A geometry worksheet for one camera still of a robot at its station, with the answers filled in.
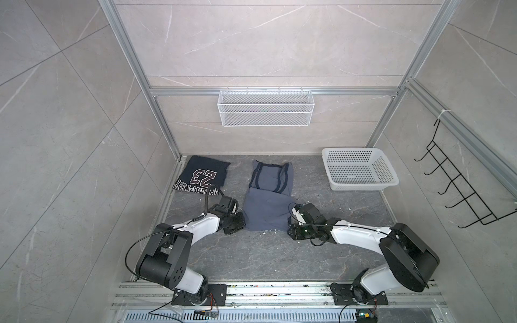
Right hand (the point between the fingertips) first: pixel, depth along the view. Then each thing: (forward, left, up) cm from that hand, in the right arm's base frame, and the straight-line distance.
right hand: (290, 230), depth 89 cm
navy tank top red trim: (+32, +47, +3) cm, 57 cm away
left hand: (+5, +21, +2) cm, 21 cm away
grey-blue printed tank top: (+15, +10, +2) cm, 18 cm away
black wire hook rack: (-10, -54, +32) cm, 63 cm away
